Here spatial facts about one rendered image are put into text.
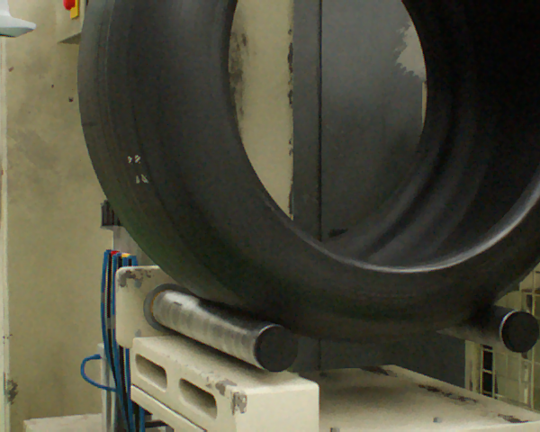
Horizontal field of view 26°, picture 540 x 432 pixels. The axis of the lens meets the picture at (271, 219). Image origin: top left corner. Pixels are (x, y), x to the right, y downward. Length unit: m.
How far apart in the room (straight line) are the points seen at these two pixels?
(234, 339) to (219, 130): 0.22
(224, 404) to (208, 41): 0.35
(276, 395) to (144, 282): 0.35
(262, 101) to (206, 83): 0.43
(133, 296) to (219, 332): 0.24
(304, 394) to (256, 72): 0.51
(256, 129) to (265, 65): 0.08
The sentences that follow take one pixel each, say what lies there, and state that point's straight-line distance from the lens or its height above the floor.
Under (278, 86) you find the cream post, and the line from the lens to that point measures 1.50.
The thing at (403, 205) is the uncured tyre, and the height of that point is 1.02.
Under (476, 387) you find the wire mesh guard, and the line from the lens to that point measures 1.68.
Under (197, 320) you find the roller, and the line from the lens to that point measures 1.25.
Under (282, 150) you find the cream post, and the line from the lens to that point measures 1.50.
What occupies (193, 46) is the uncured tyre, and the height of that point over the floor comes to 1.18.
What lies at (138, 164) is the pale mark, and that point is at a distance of 1.10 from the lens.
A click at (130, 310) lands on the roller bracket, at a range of 1.41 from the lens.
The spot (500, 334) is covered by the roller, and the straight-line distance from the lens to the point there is 1.24.
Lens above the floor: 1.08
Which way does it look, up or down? 3 degrees down
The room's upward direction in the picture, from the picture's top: straight up
